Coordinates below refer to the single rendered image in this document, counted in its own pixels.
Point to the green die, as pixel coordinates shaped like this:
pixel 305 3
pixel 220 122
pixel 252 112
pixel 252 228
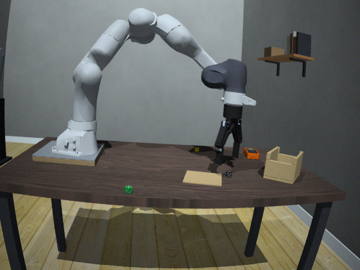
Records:
pixel 128 189

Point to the orange pocket multimeter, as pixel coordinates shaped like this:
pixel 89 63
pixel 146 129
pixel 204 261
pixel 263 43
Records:
pixel 251 153

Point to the tan wooden crate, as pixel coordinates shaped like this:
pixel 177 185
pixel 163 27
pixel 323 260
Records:
pixel 281 167

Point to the tan flat mat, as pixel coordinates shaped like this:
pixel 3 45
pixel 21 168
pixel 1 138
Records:
pixel 203 178

